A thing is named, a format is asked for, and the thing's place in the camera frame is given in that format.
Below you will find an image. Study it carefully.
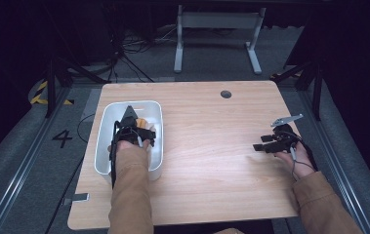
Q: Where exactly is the metal floor rail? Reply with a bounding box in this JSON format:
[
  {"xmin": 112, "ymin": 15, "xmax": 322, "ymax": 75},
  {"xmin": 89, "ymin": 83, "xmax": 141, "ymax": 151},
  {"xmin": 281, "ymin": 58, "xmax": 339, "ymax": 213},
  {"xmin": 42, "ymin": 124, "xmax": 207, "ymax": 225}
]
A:
[
  {"xmin": 0, "ymin": 87, "xmax": 73, "ymax": 234},
  {"xmin": 297, "ymin": 89, "xmax": 370, "ymax": 234}
]

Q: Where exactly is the white plastic bin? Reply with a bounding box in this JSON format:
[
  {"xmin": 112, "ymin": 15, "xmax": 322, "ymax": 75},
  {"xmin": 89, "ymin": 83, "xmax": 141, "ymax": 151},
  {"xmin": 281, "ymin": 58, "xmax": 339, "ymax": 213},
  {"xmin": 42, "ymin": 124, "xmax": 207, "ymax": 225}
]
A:
[{"xmin": 94, "ymin": 99, "xmax": 165, "ymax": 182}]

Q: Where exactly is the person's right hand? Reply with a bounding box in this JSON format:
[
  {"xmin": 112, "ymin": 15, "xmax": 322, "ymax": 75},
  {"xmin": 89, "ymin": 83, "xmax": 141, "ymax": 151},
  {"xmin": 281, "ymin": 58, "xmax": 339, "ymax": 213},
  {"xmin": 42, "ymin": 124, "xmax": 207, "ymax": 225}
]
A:
[{"xmin": 273, "ymin": 141, "xmax": 318, "ymax": 180}]

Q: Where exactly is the yellow-black hazard tape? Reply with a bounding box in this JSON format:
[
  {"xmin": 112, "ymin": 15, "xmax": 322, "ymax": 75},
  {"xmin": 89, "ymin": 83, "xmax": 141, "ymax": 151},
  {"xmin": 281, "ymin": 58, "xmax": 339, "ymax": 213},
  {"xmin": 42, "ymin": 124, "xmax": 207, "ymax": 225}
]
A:
[{"xmin": 28, "ymin": 80, "xmax": 75, "ymax": 106}]

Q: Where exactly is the black metal stand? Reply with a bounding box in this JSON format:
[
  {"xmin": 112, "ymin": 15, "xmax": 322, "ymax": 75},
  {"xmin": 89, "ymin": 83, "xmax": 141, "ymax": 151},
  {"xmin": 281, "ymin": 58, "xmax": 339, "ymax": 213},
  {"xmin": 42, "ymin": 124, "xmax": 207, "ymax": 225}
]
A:
[
  {"xmin": 269, "ymin": 59, "xmax": 324, "ymax": 122},
  {"xmin": 43, "ymin": 54, "xmax": 109, "ymax": 120}
]

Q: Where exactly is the person's tan-clothed lap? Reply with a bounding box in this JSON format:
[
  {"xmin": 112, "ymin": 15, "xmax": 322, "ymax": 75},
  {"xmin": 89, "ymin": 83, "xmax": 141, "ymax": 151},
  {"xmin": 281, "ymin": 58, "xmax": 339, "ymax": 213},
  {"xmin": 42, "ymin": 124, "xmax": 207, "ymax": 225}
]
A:
[{"xmin": 213, "ymin": 227, "xmax": 244, "ymax": 234}]

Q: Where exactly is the grey metal desk frame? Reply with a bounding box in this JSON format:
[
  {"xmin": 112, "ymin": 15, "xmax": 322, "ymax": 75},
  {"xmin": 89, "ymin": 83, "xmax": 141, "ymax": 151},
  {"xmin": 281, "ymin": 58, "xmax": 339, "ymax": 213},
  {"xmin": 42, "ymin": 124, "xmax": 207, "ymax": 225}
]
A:
[{"xmin": 172, "ymin": 4, "xmax": 268, "ymax": 76}]

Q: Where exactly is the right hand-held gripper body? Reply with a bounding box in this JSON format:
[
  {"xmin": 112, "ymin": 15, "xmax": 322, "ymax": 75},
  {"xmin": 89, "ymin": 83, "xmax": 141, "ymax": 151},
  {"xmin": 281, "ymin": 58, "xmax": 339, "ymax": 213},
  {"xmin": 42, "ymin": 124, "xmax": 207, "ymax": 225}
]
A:
[{"xmin": 269, "ymin": 113, "xmax": 305, "ymax": 154}]

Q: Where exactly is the grey cable with white plug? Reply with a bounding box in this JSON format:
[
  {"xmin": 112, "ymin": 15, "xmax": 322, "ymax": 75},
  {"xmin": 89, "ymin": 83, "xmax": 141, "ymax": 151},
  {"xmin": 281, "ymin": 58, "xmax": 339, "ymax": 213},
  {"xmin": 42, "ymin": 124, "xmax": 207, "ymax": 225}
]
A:
[
  {"xmin": 129, "ymin": 128, "xmax": 144, "ymax": 149},
  {"xmin": 288, "ymin": 146, "xmax": 317, "ymax": 182}
]

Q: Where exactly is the person's left hand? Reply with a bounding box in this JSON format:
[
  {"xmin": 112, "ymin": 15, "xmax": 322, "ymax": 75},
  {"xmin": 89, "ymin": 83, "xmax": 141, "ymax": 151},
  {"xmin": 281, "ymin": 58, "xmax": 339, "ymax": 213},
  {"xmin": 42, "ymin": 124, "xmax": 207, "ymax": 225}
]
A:
[{"xmin": 106, "ymin": 138, "xmax": 151, "ymax": 156}]

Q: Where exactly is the bundle of floor cables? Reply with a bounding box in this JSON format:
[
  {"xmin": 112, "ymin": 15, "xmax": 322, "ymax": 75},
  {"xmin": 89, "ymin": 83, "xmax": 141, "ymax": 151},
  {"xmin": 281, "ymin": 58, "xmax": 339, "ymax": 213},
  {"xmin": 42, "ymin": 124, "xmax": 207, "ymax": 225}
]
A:
[{"xmin": 106, "ymin": 24, "xmax": 181, "ymax": 84}]

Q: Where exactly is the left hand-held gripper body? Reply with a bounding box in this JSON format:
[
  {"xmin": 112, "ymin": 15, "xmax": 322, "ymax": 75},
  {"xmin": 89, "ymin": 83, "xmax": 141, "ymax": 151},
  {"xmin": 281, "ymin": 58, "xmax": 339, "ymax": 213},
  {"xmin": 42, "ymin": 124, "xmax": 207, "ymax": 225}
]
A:
[{"xmin": 114, "ymin": 105, "xmax": 145, "ymax": 144}]

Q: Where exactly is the black floor cable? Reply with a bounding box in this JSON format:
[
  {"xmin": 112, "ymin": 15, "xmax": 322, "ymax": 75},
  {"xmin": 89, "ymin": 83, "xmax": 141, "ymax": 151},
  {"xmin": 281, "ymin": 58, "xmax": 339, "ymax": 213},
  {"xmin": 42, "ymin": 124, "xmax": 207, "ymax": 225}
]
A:
[{"xmin": 43, "ymin": 112, "xmax": 97, "ymax": 234}]

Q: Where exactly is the dark curtain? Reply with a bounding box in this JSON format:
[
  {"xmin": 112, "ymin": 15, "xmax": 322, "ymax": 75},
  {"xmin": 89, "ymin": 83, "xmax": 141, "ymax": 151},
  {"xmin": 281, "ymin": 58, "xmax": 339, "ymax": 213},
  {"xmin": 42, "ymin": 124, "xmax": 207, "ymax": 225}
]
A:
[
  {"xmin": 0, "ymin": 0, "xmax": 115, "ymax": 172},
  {"xmin": 284, "ymin": 0, "xmax": 370, "ymax": 199}
]

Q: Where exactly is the grey metal bracket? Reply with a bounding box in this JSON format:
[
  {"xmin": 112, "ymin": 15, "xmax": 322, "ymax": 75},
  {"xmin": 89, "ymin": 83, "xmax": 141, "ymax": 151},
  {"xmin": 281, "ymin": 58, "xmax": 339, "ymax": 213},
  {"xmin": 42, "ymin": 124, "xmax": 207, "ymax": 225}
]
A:
[{"xmin": 62, "ymin": 192, "xmax": 91, "ymax": 207}]

